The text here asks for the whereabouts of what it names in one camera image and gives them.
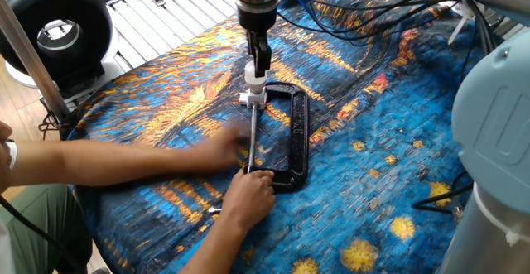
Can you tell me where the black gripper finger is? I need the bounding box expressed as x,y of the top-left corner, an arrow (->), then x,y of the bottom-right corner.
246,30 -> 257,59
253,32 -> 273,79

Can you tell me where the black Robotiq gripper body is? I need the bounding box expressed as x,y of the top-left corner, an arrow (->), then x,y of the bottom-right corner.
236,5 -> 278,36

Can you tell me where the white light bulb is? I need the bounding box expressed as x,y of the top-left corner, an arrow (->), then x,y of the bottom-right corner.
243,60 -> 268,95

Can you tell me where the black C-clamp with silver screw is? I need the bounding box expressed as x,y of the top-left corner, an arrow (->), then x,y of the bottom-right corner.
206,81 -> 311,215

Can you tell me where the person's right forearm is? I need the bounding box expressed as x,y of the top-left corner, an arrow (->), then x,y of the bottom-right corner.
177,215 -> 249,274

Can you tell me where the person's left forearm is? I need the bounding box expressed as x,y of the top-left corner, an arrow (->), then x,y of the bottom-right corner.
7,138 -> 204,188

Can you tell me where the person's left hand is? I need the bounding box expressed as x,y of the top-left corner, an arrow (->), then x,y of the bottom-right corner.
192,120 -> 253,171

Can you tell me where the person's right hand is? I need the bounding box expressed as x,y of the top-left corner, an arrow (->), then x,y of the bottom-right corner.
220,168 -> 277,233

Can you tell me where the white plug socket adapter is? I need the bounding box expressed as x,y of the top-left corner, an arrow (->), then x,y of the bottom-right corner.
238,90 -> 268,111

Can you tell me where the starry night print tablecloth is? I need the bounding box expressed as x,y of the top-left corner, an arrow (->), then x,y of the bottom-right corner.
60,0 -> 502,274

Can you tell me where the green trousers leg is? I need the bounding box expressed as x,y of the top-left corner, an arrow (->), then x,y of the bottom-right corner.
0,182 -> 93,274

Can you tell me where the white shirt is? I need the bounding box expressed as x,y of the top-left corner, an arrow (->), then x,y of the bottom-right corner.
0,219 -> 17,274

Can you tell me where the thin blue cable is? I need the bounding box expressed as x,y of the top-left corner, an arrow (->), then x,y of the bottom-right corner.
287,0 -> 373,46

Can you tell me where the black wrist cable bundle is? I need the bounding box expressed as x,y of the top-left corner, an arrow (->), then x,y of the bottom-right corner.
276,0 -> 504,55

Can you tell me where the tangled thin black cable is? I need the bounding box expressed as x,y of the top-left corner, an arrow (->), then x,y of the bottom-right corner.
37,99 -> 63,142

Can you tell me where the grey metal post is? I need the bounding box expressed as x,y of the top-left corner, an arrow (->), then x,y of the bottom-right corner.
0,0 -> 71,122

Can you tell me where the short black base cable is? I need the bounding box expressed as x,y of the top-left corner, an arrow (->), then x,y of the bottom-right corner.
412,170 -> 475,215

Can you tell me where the black round ring fan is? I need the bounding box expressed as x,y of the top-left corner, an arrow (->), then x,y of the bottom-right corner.
0,0 -> 121,91

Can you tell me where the thick black cable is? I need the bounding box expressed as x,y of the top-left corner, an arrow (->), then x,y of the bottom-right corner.
0,195 -> 84,274

